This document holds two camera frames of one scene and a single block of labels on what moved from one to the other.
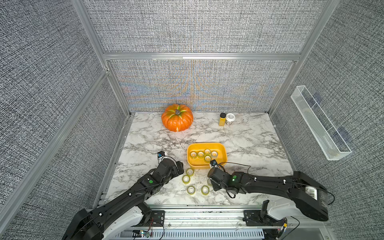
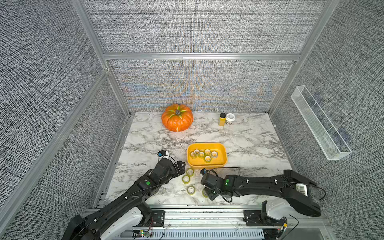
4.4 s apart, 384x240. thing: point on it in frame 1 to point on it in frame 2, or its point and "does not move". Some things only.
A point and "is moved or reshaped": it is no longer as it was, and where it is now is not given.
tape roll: [207, 158] does not move
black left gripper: [180, 168] does not move
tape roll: [205, 190] is moved or reshaped
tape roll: [200, 154] does not move
